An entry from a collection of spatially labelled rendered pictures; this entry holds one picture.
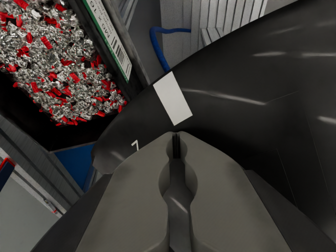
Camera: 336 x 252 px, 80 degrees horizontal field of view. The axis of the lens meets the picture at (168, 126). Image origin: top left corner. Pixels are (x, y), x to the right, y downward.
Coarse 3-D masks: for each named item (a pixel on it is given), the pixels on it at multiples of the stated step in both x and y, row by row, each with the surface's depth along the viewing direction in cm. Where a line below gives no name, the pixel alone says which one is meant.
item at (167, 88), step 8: (160, 80) 14; (168, 80) 13; (160, 88) 14; (168, 88) 13; (176, 88) 13; (160, 96) 14; (168, 96) 14; (176, 96) 13; (168, 104) 14; (176, 104) 13; (184, 104) 13; (168, 112) 14; (176, 112) 13; (184, 112) 13; (176, 120) 14
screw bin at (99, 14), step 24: (72, 0) 16; (96, 0) 21; (96, 24) 20; (96, 48) 19; (120, 48) 24; (0, 72) 26; (120, 72) 23; (0, 96) 25; (24, 96) 28; (24, 120) 28; (48, 120) 32; (96, 120) 32; (48, 144) 31; (72, 144) 30
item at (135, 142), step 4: (136, 132) 16; (132, 136) 16; (136, 136) 16; (140, 136) 16; (128, 140) 16; (132, 140) 16; (136, 140) 16; (140, 140) 16; (128, 144) 16; (132, 144) 16; (136, 144) 16; (140, 144) 16; (144, 144) 16; (128, 148) 17; (132, 148) 16; (136, 148) 16; (132, 152) 16
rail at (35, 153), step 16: (0, 128) 33; (16, 128) 37; (0, 144) 33; (16, 144) 36; (32, 144) 41; (0, 160) 36; (16, 160) 36; (32, 160) 40; (48, 160) 46; (16, 176) 40; (32, 176) 40; (48, 176) 45; (64, 176) 52; (32, 192) 45; (48, 192) 45; (64, 192) 52; (80, 192) 60; (48, 208) 51; (64, 208) 51
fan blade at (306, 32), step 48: (240, 48) 11; (288, 48) 10; (144, 96) 15; (192, 96) 13; (240, 96) 11; (288, 96) 10; (96, 144) 19; (240, 144) 12; (288, 144) 10; (288, 192) 11
